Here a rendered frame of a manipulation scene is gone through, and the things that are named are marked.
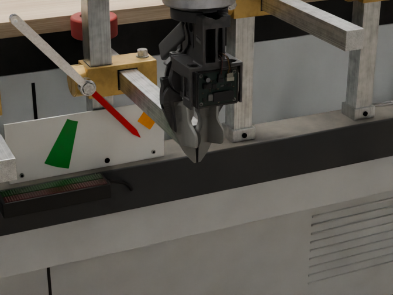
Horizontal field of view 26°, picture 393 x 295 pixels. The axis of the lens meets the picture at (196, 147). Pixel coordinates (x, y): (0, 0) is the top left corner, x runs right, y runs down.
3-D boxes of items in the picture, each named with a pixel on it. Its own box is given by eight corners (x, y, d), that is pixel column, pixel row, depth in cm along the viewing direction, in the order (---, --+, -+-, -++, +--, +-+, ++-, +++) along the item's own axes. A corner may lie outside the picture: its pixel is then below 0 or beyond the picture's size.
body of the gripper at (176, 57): (188, 116, 103) (186, 17, 98) (161, 95, 110) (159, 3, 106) (244, 106, 106) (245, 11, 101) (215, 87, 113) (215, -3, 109)
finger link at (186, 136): (188, 178, 108) (187, 110, 105) (171, 162, 113) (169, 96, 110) (210, 174, 109) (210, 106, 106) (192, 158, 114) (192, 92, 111)
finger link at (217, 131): (210, 174, 109) (210, 106, 106) (192, 158, 114) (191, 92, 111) (233, 170, 110) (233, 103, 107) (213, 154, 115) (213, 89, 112)
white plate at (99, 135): (165, 156, 142) (164, 100, 138) (10, 185, 132) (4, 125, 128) (164, 155, 142) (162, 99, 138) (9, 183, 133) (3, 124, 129)
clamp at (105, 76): (157, 89, 137) (157, 59, 135) (76, 101, 132) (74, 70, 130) (145, 78, 142) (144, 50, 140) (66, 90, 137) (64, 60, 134)
